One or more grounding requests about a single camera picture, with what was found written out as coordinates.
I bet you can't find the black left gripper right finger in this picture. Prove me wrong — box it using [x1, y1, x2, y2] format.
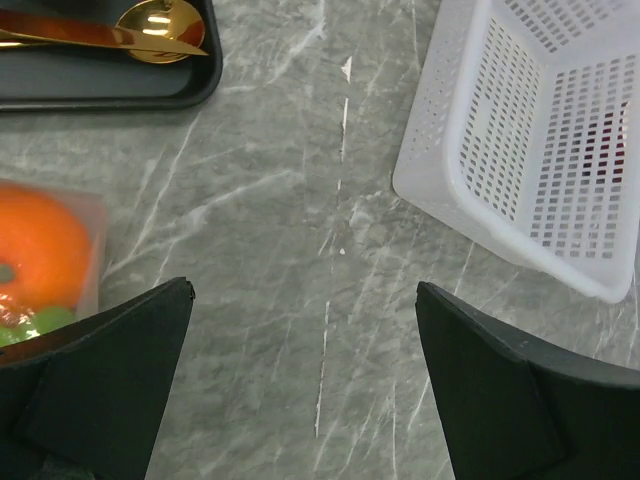
[416, 282, 639, 479]

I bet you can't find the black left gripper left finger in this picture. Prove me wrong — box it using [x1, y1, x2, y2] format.
[1, 277, 194, 479]

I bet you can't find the clear zip top bag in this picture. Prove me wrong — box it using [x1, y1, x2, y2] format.
[1, 180, 107, 323]

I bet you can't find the fake green fruit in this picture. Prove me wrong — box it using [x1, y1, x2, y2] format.
[1, 307, 75, 347]

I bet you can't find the fake orange fruit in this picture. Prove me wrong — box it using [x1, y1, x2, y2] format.
[1, 183, 92, 311]

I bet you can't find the white perforated plastic basket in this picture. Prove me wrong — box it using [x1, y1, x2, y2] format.
[392, 1, 639, 303]

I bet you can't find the black rectangular tray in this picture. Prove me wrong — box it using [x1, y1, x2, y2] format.
[1, 1, 223, 112]

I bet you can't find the gold spoon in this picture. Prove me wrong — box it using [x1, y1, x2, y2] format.
[1, 1, 206, 64]

